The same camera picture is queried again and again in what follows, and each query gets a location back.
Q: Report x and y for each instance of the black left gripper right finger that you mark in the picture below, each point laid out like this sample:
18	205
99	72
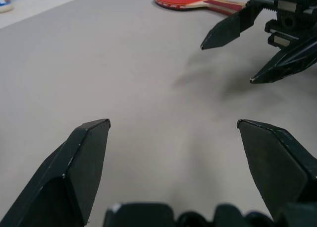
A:
275	162

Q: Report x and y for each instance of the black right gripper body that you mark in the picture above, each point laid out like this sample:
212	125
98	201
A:
294	6

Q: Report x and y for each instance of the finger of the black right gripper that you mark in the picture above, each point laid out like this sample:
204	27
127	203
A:
289	63
230	31

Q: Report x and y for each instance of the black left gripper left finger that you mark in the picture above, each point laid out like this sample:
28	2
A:
62	177

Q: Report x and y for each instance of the white bottle with blue label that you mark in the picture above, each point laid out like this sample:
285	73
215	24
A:
5	6

